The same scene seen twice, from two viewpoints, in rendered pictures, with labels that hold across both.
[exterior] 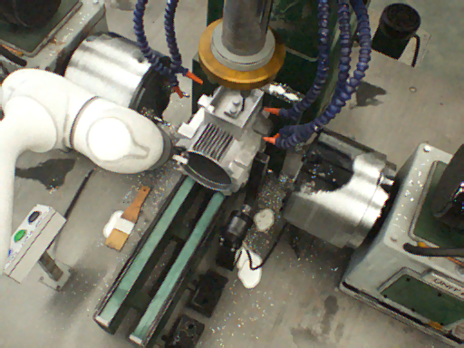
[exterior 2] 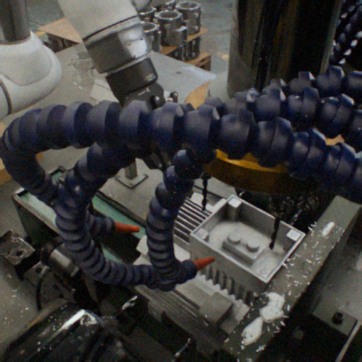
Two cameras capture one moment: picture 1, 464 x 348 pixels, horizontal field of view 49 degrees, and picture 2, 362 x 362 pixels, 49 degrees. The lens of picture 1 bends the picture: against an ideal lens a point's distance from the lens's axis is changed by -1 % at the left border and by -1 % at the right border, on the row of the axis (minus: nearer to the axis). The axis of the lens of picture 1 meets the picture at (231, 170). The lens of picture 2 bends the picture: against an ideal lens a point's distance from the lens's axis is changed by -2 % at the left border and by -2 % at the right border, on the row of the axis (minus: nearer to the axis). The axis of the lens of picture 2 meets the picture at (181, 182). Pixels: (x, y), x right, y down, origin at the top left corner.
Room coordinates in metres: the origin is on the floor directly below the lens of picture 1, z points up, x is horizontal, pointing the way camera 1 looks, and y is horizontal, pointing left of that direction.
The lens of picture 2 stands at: (0.76, -0.34, 1.55)
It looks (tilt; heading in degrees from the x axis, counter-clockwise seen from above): 42 degrees down; 110
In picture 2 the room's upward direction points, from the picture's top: straight up
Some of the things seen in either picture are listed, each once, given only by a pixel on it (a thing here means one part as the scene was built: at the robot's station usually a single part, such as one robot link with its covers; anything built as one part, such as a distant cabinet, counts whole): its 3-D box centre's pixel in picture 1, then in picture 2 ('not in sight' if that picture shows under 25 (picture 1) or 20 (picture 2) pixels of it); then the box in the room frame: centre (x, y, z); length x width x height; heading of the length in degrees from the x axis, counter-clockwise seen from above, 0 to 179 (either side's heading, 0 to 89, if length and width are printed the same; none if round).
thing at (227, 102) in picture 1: (233, 109); (245, 250); (0.72, 0.02, 1.11); 0.12 x 0.11 x 0.07; 160
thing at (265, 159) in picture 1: (254, 185); (88, 243); (0.51, -0.06, 1.12); 0.04 x 0.03 x 0.26; 161
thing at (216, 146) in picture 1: (223, 141); (217, 275); (0.68, 0.03, 1.02); 0.20 x 0.19 x 0.19; 160
